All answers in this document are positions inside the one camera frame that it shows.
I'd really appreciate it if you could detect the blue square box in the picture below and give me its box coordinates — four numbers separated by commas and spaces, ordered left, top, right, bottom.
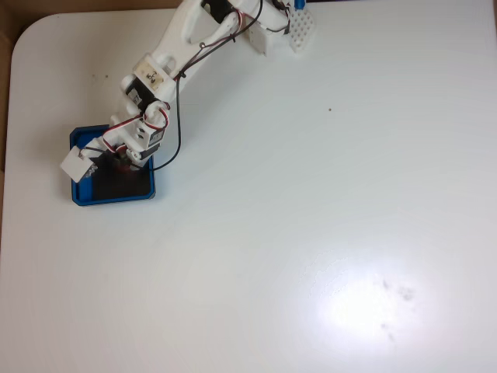
68, 124, 157, 207

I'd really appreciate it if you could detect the black square pad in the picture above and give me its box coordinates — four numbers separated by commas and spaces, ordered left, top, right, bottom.
94, 150, 153, 197

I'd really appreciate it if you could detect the black cable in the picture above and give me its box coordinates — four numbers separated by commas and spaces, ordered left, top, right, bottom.
130, 35, 238, 173

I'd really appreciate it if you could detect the white camera box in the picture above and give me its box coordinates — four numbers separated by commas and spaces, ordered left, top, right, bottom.
59, 146, 99, 184

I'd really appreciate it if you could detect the white perforated base plate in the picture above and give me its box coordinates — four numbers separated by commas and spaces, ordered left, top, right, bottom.
286, 7, 318, 56

